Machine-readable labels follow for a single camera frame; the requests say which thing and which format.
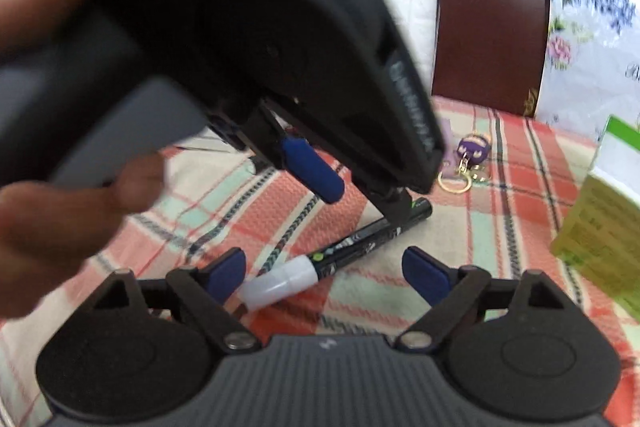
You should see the black marker with white cap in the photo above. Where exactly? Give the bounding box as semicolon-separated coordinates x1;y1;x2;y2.
239;197;433;311

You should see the lilac strap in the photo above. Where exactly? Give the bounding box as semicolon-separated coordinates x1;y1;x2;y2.
438;116;456;148

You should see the purple cartoon keychain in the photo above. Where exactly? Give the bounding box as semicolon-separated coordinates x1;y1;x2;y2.
437;132;492;195

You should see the green cardboard box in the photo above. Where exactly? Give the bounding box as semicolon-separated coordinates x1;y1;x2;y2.
551;116;640;319

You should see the person's left hand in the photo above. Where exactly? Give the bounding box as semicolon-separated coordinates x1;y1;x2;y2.
0;0;170;323

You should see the plaid bed blanket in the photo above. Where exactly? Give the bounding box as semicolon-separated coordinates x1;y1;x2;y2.
0;93;640;427

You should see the floral white pillow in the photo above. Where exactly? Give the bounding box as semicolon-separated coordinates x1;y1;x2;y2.
535;0;639;141

